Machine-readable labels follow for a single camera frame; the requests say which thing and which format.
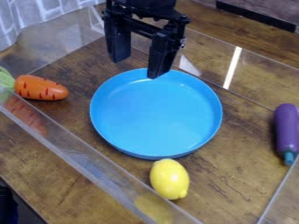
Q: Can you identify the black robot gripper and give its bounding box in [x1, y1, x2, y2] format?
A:
[102, 0, 191, 79]

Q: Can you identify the orange toy carrot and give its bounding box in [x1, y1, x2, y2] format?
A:
[0, 67, 69, 101]

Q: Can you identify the blue round plate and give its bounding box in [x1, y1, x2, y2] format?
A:
[89, 68, 223, 160]

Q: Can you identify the purple toy eggplant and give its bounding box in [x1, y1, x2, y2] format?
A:
[275, 103, 299, 165]

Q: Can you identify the yellow toy lemon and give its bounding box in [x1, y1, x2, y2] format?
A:
[149, 158, 189, 200]

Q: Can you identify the clear acrylic enclosure wall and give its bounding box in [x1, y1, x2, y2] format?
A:
[0, 0, 299, 224]

